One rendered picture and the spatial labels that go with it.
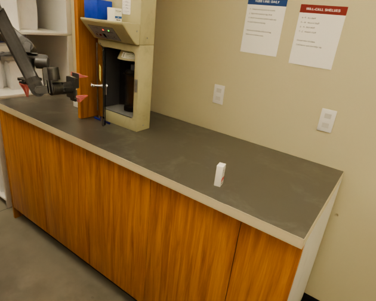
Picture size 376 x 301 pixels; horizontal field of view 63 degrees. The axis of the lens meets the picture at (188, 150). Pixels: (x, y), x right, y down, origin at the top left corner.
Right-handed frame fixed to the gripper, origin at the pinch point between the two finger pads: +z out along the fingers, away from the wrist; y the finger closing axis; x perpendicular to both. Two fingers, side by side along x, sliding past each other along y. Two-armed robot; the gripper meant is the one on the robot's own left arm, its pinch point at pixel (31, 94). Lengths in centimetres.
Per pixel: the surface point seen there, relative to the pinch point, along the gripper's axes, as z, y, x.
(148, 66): -20, 41, -46
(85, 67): -14.3, 28.4, -9.2
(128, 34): -36, 26, -45
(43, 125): 17.3, 3.4, -3.1
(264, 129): 7, 77, -104
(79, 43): -27.8, 24.9, -9.3
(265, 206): 16, 13, -133
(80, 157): 28.6, 6.3, -31.5
